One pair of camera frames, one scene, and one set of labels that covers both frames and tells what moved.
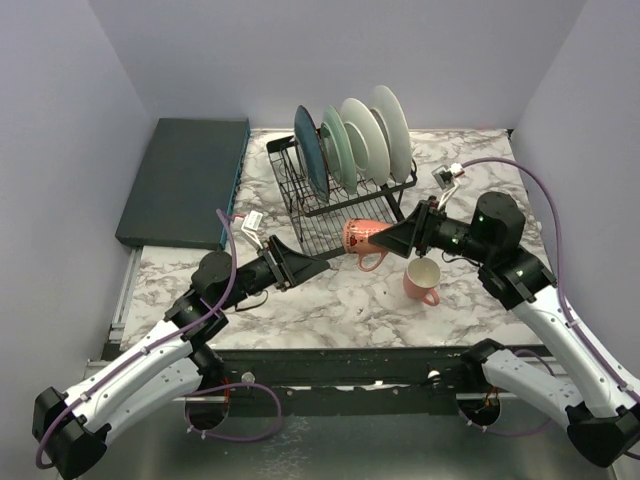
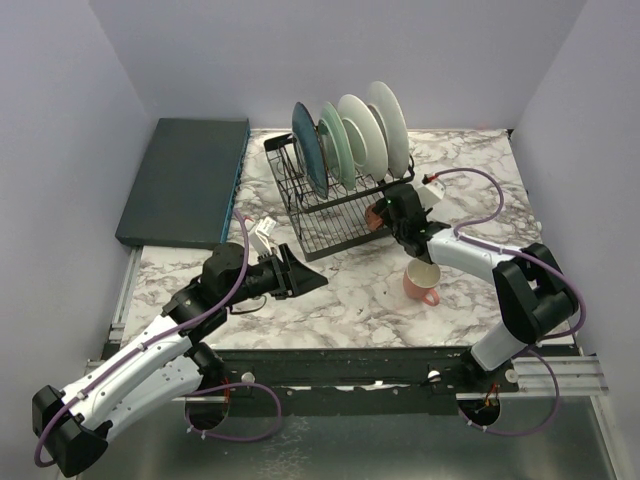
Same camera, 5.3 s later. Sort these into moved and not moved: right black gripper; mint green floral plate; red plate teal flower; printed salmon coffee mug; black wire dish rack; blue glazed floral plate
Moved: right black gripper; printed salmon coffee mug
Not moved: mint green floral plate; black wire dish rack; red plate teal flower; blue glazed floral plate
